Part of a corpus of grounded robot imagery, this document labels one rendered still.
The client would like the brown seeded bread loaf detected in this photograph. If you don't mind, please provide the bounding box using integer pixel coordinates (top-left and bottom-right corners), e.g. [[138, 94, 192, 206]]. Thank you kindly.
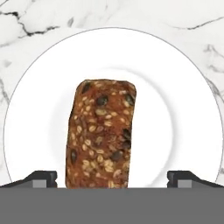
[[65, 79, 137, 189]]

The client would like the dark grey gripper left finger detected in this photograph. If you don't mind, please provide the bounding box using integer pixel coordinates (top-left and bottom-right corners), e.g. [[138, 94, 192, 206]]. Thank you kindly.
[[0, 170, 59, 189]]

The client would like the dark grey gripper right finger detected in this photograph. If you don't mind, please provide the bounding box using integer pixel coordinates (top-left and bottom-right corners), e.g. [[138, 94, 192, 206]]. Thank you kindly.
[[166, 170, 224, 189]]

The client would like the white round plate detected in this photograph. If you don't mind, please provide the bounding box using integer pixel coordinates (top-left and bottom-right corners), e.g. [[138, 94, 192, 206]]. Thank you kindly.
[[3, 27, 224, 189]]

